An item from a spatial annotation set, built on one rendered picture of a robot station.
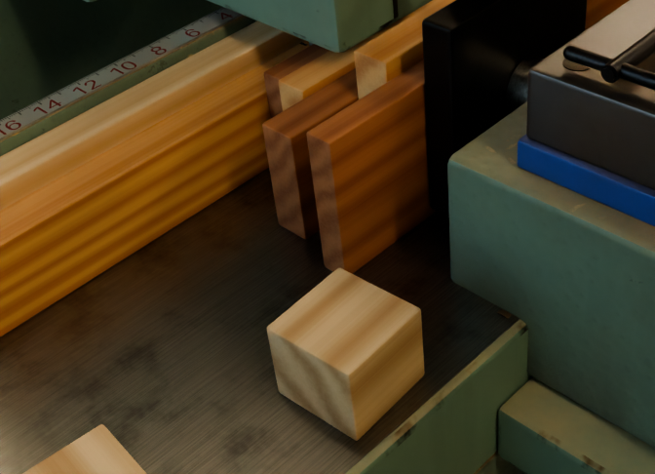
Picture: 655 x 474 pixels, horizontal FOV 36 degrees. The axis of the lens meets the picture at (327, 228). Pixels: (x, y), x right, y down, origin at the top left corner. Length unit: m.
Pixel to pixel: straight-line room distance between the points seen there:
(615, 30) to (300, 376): 0.16
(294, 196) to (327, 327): 0.09
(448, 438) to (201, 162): 0.16
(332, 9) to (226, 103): 0.07
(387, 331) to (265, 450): 0.06
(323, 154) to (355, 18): 0.07
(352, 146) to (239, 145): 0.09
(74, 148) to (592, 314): 0.22
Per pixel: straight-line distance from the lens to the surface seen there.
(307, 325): 0.34
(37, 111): 0.45
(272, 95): 0.46
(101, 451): 0.32
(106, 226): 0.43
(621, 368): 0.37
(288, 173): 0.41
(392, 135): 0.39
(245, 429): 0.36
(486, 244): 0.38
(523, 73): 0.42
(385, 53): 0.40
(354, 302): 0.35
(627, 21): 0.37
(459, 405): 0.37
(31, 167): 0.42
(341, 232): 0.39
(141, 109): 0.44
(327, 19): 0.42
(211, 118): 0.44
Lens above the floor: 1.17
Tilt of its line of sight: 39 degrees down
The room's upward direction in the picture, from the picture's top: 7 degrees counter-clockwise
